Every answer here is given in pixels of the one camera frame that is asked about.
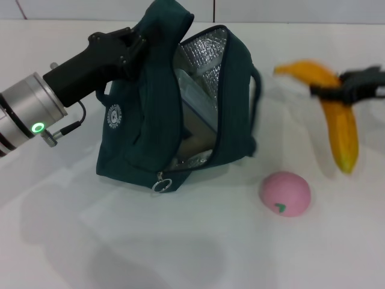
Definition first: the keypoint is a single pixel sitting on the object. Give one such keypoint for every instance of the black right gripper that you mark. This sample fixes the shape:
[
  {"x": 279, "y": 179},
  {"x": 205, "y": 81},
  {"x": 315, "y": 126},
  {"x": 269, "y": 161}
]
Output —
[{"x": 367, "y": 87}]

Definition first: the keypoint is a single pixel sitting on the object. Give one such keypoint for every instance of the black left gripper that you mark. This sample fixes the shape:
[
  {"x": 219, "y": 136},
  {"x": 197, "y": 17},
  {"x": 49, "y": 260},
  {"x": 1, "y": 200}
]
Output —
[{"x": 87, "y": 69}]

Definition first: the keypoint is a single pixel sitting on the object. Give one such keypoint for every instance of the yellow banana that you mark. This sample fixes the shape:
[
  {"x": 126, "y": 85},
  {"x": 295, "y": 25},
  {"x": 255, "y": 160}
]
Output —
[{"x": 343, "y": 132}]

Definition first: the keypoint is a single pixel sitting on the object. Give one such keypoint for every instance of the dark teal insulated lunch bag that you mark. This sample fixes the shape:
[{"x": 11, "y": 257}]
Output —
[{"x": 135, "y": 135}]

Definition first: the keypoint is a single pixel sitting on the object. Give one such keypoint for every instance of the clear container with blue rim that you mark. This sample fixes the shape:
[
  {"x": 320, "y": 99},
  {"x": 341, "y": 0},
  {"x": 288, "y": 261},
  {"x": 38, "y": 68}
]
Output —
[{"x": 195, "y": 120}]

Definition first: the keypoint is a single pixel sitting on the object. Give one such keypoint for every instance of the pink peach toy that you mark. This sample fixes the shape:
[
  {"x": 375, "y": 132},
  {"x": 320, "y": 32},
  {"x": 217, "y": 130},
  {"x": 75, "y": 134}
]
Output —
[{"x": 285, "y": 192}]

